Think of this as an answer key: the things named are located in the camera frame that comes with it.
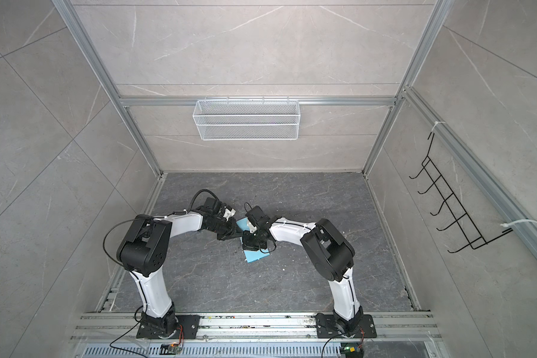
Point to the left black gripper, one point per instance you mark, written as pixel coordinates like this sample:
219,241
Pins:
233,231

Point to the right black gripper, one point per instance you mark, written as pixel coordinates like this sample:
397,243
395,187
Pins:
247,244

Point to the light blue paper sheet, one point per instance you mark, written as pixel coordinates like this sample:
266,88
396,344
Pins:
251,256

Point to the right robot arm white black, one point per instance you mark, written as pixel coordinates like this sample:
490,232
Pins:
329,252

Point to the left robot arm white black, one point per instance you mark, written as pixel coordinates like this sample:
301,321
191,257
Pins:
144,249

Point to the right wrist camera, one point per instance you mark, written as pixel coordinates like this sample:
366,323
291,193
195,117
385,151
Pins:
258,220

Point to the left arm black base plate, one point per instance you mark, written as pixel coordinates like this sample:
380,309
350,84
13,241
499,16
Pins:
168,327

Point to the white wire mesh basket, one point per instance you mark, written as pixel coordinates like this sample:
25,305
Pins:
251,119

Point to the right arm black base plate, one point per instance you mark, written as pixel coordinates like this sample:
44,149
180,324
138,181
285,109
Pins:
332,325

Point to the aluminium mounting rail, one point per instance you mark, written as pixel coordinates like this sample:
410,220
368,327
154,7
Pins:
306,327

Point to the black wire hook rack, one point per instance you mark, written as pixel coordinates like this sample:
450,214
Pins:
472,236

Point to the white cable tie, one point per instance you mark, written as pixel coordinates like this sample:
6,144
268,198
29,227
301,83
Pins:
518,222

